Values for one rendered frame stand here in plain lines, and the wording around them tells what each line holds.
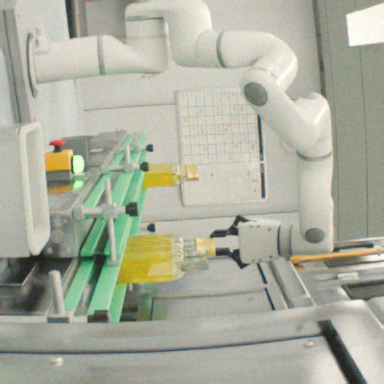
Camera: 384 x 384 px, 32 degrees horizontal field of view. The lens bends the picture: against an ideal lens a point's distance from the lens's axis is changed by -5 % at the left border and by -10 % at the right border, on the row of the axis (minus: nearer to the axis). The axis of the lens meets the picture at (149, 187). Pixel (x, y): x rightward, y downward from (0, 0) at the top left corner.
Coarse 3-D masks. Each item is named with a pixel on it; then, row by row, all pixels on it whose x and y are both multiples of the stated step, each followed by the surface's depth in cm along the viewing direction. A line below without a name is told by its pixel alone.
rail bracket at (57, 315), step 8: (56, 272) 74; (56, 280) 74; (56, 288) 74; (56, 296) 74; (56, 304) 74; (48, 312) 75; (56, 312) 74; (64, 312) 75; (72, 312) 76; (96, 312) 75; (104, 312) 75; (0, 320) 75; (8, 320) 75; (16, 320) 75; (24, 320) 75; (32, 320) 75; (40, 320) 75; (48, 320) 74; (56, 320) 74; (64, 320) 74; (72, 320) 74; (80, 320) 74; (88, 320) 74; (96, 320) 74; (104, 320) 74
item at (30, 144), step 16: (32, 128) 124; (32, 144) 132; (32, 160) 133; (32, 176) 133; (32, 192) 134; (32, 208) 134; (32, 224) 119; (48, 224) 135; (32, 240) 119; (48, 240) 133
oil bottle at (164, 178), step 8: (144, 176) 271; (152, 176) 271; (160, 176) 271; (168, 176) 271; (176, 176) 271; (184, 176) 272; (192, 176) 272; (144, 184) 272; (152, 184) 272; (160, 184) 272; (168, 184) 272; (176, 184) 272
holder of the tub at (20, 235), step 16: (0, 128) 122; (16, 128) 117; (0, 144) 117; (16, 144) 117; (0, 160) 117; (16, 160) 117; (0, 176) 118; (16, 176) 117; (0, 192) 118; (16, 192) 118; (0, 208) 118; (16, 208) 118; (0, 224) 119; (16, 224) 119; (0, 240) 119; (16, 240) 119; (0, 256) 120; (16, 256) 120; (16, 272) 129
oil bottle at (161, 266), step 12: (144, 252) 153; (156, 252) 152; (168, 252) 152; (132, 264) 149; (144, 264) 149; (156, 264) 149; (168, 264) 149; (180, 264) 149; (120, 276) 149; (132, 276) 149; (144, 276) 149; (156, 276) 149; (168, 276) 149; (180, 276) 149
